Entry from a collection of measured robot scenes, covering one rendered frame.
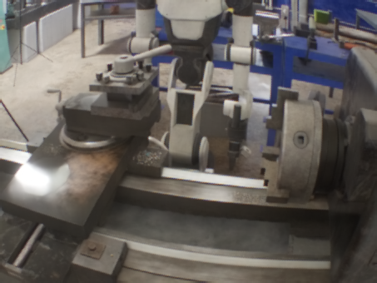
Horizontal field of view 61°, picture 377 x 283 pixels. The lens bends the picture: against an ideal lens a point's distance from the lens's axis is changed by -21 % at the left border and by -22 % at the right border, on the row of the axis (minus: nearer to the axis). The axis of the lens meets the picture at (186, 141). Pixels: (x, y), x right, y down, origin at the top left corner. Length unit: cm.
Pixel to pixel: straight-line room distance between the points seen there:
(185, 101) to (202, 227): 69
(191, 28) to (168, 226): 80
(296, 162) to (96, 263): 51
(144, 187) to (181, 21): 72
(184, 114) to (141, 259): 93
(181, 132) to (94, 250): 92
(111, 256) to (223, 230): 42
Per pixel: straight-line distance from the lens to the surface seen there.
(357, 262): 87
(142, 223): 124
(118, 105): 115
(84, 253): 94
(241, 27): 161
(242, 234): 120
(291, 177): 81
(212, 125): 303
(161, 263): 96
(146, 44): 171
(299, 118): 82
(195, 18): 157
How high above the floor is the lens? 157
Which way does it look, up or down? 31 degrees down
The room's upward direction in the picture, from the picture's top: 1 degrees clockwise
